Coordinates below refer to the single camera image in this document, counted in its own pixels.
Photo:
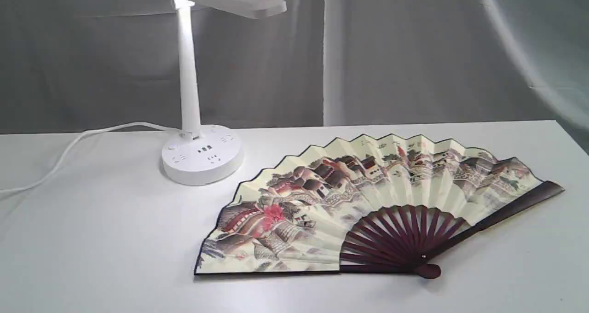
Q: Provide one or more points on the grey backdrop curtain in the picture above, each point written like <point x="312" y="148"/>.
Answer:
<point x="74" y="65"/>

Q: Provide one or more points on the painted paper folding fan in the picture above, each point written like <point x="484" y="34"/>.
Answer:
<point x="385" y="206"/>

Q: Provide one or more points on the white desk lamp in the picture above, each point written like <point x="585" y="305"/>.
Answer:
<point x="204" y="154"/>

